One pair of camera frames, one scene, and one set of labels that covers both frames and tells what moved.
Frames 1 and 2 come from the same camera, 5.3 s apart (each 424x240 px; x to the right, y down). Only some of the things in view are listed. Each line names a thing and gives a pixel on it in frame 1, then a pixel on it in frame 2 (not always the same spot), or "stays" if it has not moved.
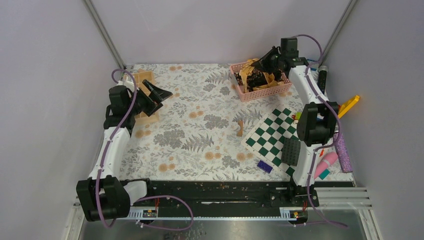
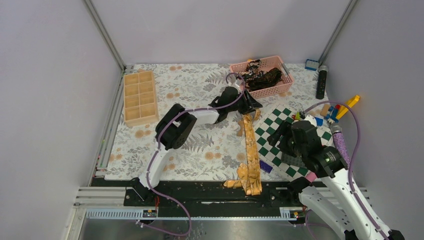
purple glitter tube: x=343 y=153 stays
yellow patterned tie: x=245 y=71 → x=249 y=175
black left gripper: x=158 y=95 → x=250 y=105
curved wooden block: x=240 y=133 stays
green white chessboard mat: x=267 y=139 stays
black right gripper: x=262 y=63 → x=282 y=129
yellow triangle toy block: x=345 y=108 stays
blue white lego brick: x=313 y=65 stays
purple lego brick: x=264 y=166 stays
